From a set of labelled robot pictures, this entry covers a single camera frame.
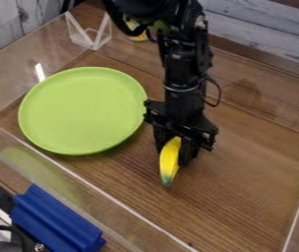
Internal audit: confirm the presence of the yellow labelled tin can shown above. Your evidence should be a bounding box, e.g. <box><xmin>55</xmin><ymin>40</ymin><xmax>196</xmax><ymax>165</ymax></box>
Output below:
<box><xmin>123</xmin><ymin>14</ymin><xmax>150</xmax><ymax>42</ymax></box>

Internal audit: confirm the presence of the green plastic plate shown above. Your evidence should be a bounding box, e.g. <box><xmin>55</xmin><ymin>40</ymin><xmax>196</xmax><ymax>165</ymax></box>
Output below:
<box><xmin>19</xmin><ymin>67</ymin><xmax>147</xmax><ymax>156</ymax></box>

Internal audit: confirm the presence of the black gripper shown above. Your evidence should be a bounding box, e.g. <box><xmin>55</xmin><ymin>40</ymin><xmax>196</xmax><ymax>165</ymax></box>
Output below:
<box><xmin>145</xmin><ymin>83</ymin><xmax>220</xmax><ymax>166</ymax></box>

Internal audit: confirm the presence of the blue plastic clamp block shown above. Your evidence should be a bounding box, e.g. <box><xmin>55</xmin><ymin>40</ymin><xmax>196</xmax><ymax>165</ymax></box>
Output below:
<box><xmin>11</xmin><ymin>184</ymin><xmax>107</xmax><ymax>252</ymax></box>

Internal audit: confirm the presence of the clear acrylic enclosure wall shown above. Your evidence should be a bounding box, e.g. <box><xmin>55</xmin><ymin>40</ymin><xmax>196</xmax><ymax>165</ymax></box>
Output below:
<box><xmin>0</xmin><ymin>127</ymin><xmax>194</xmax><ymax>252</ymax></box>

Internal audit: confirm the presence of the yellow toy banana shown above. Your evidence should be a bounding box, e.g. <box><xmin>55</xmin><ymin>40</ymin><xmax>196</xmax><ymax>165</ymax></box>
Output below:
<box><xmin>161</xmin><ymin>137</ymin><xmax>182</xmax><ymax>187</ymax></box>

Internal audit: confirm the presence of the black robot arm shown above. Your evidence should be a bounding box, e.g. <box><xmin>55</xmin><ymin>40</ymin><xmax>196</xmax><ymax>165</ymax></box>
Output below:
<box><xmin>103</xmin><ymin>0</ymin><xmax>220</xmax><ymax>165</ymax></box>

